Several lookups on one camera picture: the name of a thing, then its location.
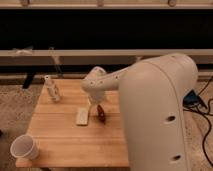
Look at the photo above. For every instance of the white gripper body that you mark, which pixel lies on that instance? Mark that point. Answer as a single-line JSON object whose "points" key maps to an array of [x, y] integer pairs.
{"points": [[95, 99]]}

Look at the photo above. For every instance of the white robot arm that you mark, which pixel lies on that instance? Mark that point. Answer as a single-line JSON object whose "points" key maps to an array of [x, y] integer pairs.
{"points": [[151, 94]]}

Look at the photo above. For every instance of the white sponge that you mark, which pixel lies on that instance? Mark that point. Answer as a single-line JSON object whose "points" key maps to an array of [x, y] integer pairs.
{"points": [[82, 116]]}

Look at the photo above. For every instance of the white plastic bottle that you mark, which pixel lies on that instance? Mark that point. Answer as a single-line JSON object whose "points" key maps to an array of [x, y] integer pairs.
{"points": [[52, 89]]}

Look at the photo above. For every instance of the black table leg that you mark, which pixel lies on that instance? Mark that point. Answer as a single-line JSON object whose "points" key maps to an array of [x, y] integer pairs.
{"points": [[28, 80]]}

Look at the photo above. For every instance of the white paper cup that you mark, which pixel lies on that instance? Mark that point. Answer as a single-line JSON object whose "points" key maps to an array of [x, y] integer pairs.
{"points": [[24, 146]]}

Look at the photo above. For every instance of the blue box on floor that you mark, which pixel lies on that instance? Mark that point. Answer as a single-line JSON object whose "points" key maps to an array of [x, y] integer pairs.
{"points": [[191, 99]]}

